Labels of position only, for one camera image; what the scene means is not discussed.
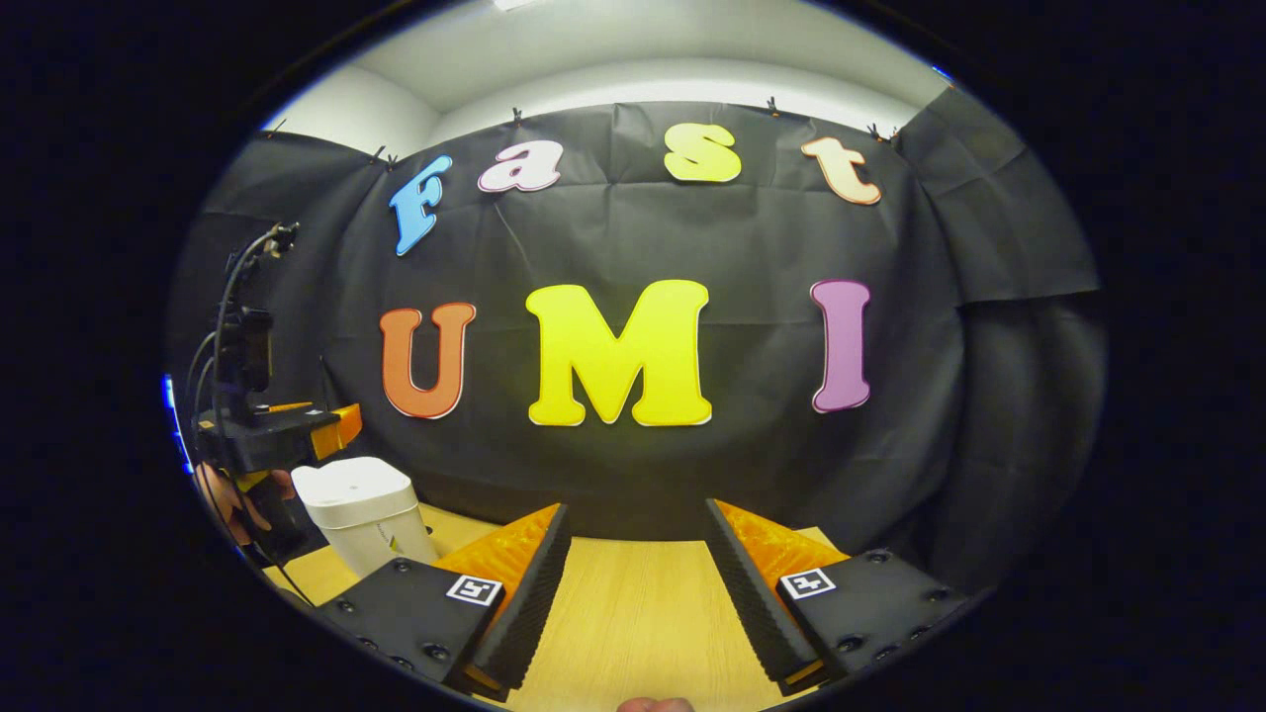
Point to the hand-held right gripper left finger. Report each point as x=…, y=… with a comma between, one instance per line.
x=529, y=603

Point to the wooden desktop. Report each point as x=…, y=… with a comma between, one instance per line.
x=633, y=623

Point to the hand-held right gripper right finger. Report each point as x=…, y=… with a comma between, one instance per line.
x=757, y=593

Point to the white desktop garbage bin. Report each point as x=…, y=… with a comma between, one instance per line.
x=361, y=504

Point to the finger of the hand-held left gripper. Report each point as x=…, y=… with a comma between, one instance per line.
x=277, y=440
x=290, y=405

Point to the small ceiling light panel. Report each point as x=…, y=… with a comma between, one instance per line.
x=940, y=71

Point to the black backdrop cloth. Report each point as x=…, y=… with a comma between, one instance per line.
x=613, y=237

